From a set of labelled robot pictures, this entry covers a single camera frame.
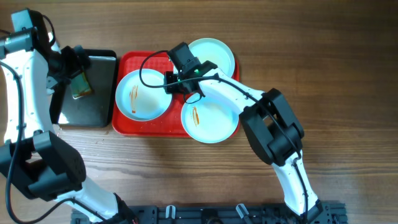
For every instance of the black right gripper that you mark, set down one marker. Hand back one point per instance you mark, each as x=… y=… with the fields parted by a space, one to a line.
x=168 y=84

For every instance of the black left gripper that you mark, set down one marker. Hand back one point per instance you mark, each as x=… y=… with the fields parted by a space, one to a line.
x=75 y=66

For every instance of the yellow green sponge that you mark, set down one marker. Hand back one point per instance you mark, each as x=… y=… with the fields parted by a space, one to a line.
x=80 y=86

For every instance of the white plate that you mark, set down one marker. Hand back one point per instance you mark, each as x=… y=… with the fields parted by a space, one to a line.
x=208 y=121
x=215 y=51
x=139 y=96

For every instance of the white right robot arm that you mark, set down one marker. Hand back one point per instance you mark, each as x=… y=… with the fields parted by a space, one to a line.
x=271 y=127

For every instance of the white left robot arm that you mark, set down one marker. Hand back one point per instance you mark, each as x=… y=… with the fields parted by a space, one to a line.
x=34 y=160

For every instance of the black water tray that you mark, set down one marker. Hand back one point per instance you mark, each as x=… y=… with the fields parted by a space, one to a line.
x=94 y=109

